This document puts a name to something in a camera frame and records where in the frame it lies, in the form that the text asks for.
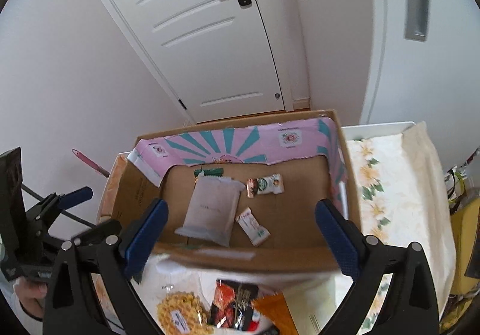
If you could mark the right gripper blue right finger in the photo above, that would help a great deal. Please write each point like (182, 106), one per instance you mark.
(342, 237)

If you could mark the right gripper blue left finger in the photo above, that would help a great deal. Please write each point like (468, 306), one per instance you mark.
(140, 237)

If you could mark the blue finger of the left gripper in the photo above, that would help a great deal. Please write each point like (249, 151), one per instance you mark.
(75, 198)

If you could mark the yellow waffle snack bag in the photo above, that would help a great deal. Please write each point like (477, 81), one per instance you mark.
(172, 293)

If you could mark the orange snack bag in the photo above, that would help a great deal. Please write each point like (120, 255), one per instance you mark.
(274, 307)

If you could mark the black red snack packet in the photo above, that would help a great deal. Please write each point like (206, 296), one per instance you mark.
(232, 305)

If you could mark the white bedroom door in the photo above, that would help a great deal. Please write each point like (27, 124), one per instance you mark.
(216, 59)

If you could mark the person's left hand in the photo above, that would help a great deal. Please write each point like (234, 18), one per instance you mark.
(31, 295)

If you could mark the floral bed sheet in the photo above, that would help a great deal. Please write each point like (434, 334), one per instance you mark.
(411, 208)

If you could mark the white grey snack pouch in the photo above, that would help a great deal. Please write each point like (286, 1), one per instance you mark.
(212, 209)

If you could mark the green white snack packet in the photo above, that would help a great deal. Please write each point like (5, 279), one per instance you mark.
(265, 185)

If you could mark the small white snack packet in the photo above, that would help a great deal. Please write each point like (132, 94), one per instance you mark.
(256, 233)

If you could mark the green dark snack packet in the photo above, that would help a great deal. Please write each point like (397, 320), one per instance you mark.
(218, 172)

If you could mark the pink cardboard snack box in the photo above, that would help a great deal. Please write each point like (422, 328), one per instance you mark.
(307, 148)

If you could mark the white wardrobe door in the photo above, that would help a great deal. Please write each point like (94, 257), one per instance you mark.
(425, 67)

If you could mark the pink broom handle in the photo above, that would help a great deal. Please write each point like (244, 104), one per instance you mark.
(89, 162)

